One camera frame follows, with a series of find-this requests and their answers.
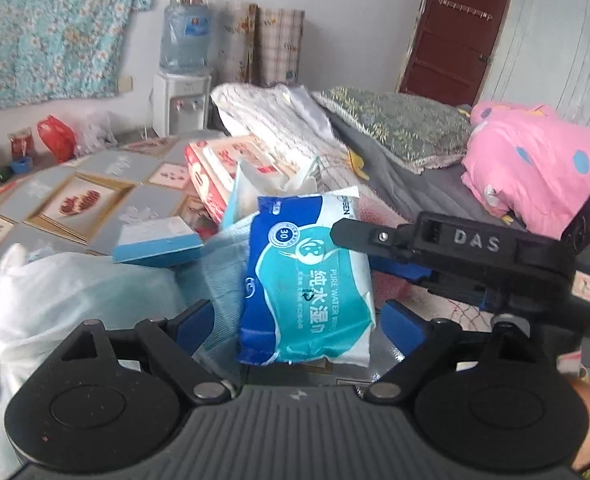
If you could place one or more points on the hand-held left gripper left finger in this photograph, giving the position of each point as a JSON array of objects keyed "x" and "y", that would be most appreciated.
[{"x": 195, "y": 322}]

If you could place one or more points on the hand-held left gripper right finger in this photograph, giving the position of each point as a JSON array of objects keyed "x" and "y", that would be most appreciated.
[{"x": 400, "y": 325}]

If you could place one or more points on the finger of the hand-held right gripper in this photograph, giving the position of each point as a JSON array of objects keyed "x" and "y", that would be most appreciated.
[
  {"x": 370, "y": 237},
  {"x": 405, "y": 270}
]

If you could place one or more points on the light blue towel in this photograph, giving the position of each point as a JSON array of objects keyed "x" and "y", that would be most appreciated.
[{"x": 220, "y": 270}]

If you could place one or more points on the teal wet wipes packet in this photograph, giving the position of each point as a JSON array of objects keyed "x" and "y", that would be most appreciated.
[{"x": 305, "y": 280}]

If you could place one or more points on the blue white carton box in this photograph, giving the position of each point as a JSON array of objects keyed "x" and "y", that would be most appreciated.
[{"x": 155, "y": 242}]

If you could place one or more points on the pink dotted blanket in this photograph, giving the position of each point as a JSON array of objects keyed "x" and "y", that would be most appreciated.
[{"x": 535, "y": 170}]

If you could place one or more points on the green patterned pillow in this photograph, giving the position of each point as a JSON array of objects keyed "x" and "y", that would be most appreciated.
[{"x": 405, "y": 120}]

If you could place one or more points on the crumpled clear plastic bag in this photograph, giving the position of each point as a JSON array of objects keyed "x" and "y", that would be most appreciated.
[{"x": 255, "y": 180}]

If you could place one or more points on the white plastic bag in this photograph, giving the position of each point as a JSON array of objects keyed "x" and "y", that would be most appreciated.
[{"x": 50, "y": 300}]

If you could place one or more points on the folded white quilt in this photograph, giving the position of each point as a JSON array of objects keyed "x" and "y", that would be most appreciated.
[{"x": 280, "y": 120}]

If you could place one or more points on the red tissue pack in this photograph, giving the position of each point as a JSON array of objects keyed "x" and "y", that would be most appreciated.
[{"x": 210, "y": 170}]

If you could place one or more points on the grey printed mat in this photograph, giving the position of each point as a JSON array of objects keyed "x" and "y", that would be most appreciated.
[{"x": 75, "y": 195}]

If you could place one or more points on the plaid rolled mat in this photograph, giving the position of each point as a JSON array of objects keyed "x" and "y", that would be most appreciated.
[{"x": 280, "y": 45}]

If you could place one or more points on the white wardrobe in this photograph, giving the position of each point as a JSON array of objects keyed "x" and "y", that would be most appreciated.
[{"x": 560, "y": 45}]

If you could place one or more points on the white water dispenser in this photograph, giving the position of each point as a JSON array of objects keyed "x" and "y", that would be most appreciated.
[{"x": 180, "y": 100}]

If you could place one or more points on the brown wooden door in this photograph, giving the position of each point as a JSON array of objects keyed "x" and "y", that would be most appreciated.
[{"x": 455, "y": 30}]

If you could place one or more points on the red plastic bag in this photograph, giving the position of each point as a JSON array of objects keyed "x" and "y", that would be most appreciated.
[{"x": 55, "y": 137}]

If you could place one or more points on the floral rolled mat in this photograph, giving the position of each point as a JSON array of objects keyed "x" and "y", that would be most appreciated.
[{"x": 232, "y": 45}]

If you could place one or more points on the red can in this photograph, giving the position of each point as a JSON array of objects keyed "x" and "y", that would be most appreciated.
[{"x": 21, "y": 142}]

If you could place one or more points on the teal floral curtain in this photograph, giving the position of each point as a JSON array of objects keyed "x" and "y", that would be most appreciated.
[{"x": 50, "y": 25}]

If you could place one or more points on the wall socket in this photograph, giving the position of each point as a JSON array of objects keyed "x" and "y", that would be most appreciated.
[{"x": 125, "y": 84}]

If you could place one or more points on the metal hook rail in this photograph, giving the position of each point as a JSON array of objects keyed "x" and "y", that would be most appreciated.
[{"x": 465, "y": 7}]

